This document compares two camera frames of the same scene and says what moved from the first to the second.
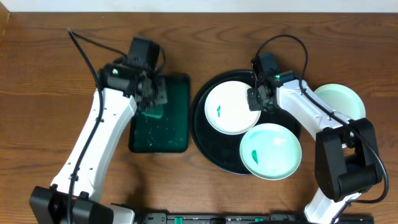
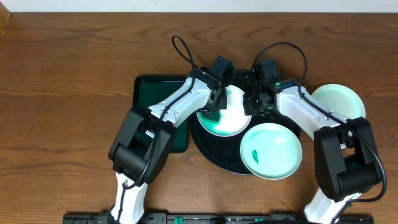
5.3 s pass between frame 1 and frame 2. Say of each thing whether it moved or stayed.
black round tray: stayed
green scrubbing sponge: moved
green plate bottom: stayed
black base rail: stayed
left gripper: moved
